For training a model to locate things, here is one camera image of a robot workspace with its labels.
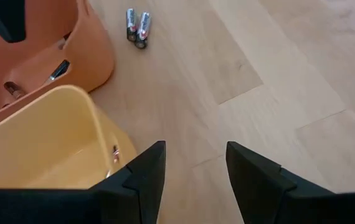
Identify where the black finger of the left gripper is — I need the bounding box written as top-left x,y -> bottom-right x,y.
0,0 -> 27,44

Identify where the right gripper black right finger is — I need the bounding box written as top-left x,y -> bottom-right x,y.
225,141 -> 355,224

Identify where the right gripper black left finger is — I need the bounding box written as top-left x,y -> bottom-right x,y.
0,140 -> 167,224

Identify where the orange plastic bin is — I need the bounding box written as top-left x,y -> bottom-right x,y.
0,0 -> 116,133

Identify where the yellow plastic bin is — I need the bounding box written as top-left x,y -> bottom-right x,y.
0,85 -> 138,190

